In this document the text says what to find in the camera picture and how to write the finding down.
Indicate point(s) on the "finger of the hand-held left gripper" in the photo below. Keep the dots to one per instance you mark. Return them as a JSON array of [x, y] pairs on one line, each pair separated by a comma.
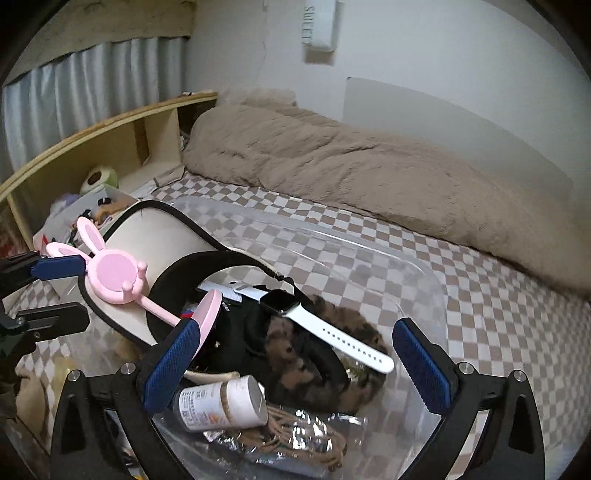
[[60, 267], [55, 321]]

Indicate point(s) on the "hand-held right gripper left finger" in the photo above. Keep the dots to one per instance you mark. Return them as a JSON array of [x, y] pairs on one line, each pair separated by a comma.
[[173, 360]]

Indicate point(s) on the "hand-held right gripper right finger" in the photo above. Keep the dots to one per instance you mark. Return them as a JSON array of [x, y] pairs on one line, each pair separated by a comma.
[[422, 369]]

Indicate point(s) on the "pink rabbit phone holder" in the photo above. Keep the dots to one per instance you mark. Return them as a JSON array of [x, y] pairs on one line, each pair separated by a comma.
[[115, 272]]

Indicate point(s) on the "clear plastic container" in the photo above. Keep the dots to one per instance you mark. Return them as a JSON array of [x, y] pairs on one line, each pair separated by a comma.
[[369, 277]]

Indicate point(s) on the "white cardboard box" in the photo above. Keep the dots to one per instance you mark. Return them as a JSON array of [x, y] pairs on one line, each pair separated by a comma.
[[60, 226]]

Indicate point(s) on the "white pill bottle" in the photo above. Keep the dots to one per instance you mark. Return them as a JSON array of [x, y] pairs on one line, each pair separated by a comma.
[[217, 404]]

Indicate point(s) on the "black pouch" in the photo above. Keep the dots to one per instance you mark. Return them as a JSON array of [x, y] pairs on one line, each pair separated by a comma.
[[240, 327]]

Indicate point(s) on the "checkered bed sheet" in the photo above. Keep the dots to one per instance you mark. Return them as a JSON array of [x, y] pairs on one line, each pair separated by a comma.
[[485, 323]]

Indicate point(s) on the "avocado plush toy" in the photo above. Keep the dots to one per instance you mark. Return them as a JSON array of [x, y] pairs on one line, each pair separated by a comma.
[[99, 180]]

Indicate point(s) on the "beige visor cap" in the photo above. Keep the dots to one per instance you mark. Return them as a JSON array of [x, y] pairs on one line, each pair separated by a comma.
[[152, 240]]

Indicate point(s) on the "silver foil packet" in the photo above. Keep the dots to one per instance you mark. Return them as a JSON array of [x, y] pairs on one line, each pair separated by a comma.
[[341, 429]]

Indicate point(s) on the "fluffy brown scrunchie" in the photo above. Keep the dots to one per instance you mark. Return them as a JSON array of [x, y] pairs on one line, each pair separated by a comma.
[[295, 369]]

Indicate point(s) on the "wooden headboard shelf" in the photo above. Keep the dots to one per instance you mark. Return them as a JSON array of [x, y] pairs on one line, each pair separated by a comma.
[[92, 138]]

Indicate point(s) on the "grey curtain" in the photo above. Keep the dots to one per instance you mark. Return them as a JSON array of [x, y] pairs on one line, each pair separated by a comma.
[[92, 97]]

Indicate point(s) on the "beige fluffy blanket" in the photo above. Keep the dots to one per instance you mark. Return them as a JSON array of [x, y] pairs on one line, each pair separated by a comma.
[[369, 170]]

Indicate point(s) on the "beige curtain valance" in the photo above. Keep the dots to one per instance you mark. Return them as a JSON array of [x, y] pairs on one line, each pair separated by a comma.
[[101, 32]]

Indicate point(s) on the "white paper bag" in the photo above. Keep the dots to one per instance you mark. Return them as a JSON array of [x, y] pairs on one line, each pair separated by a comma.
[[323, 25]]

